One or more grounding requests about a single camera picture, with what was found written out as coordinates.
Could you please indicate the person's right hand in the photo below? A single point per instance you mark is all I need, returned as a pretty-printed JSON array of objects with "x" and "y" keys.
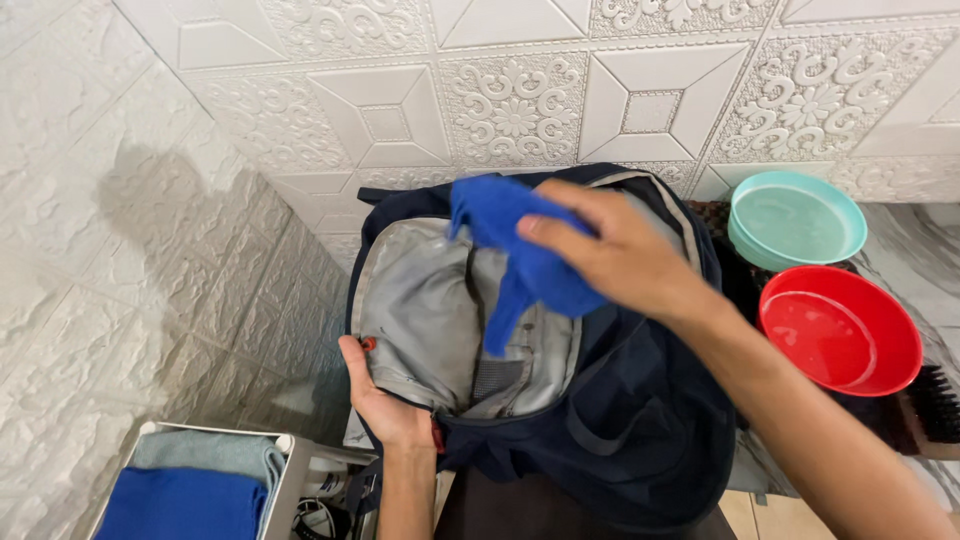
[{"x": 630, "y": 262}]

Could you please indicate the person's left hand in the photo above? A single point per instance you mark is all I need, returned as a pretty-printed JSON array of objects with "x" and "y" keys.
[{"x": 382, "y": 412}]

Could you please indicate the blue cloth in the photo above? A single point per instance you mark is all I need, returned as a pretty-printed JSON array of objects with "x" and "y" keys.
[{"x": 540, "y": 277}]

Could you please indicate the navy blue backpack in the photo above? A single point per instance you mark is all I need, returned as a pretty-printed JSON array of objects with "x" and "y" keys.
[{"x": 645, "y": 420}]

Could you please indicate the white plastic bottle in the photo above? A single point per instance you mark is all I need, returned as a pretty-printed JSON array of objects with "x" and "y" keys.
[{"x": 326, "y": 478}]

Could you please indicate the white storage box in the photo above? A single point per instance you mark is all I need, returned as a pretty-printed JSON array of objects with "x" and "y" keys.
[{"x": 296, "y": 480}]

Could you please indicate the folded pale blue towel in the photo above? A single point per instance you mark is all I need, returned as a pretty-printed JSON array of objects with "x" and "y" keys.
[{"x": 217, "y": 450}]

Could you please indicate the teal plastic bowl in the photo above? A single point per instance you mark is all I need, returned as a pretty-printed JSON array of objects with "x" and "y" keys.
[{"x": 795, "y": 221}]

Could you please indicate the red plastic bowl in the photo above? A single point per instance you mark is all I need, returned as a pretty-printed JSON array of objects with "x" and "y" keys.
[{"x": 840, "y": 330}]

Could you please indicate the black bristle brush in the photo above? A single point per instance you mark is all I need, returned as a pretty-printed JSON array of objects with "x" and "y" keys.
[{"x": 937, "y": 405}]

